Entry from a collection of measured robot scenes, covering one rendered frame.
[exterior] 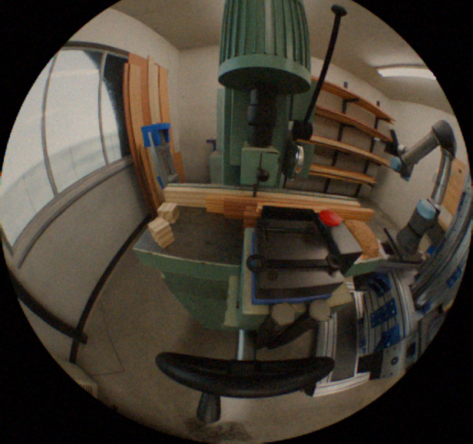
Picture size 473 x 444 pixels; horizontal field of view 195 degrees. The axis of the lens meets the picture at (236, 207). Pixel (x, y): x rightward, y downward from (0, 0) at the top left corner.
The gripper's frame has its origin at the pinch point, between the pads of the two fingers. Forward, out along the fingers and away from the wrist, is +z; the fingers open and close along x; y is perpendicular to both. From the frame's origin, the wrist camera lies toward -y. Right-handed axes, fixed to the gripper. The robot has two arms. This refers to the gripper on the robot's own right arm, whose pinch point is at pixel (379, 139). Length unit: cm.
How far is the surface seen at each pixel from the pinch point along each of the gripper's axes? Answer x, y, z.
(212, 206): -105, 18, -50
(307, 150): -75, 8, -34
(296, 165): -82, 11, -42
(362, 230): -67, 22, -59
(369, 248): -67, 23, -63
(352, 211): -64, 22, -50
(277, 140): -87, 4, -41
